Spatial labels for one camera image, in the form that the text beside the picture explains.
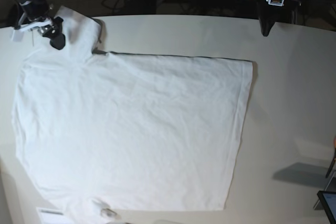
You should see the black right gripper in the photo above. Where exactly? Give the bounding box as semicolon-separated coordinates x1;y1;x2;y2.
38;17;66;50

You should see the white T-shirt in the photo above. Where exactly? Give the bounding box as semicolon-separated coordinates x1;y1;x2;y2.
12;7;253;223

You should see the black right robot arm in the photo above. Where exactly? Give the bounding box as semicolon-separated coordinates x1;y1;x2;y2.
11;0;66;50

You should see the white paper sheet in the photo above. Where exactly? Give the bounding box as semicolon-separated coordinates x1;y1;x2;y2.
36;207;74;224

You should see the tablet screen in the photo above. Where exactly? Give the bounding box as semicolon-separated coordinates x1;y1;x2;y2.
317;190;336;224

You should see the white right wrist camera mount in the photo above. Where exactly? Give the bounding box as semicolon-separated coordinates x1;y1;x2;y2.
10;18;53;42

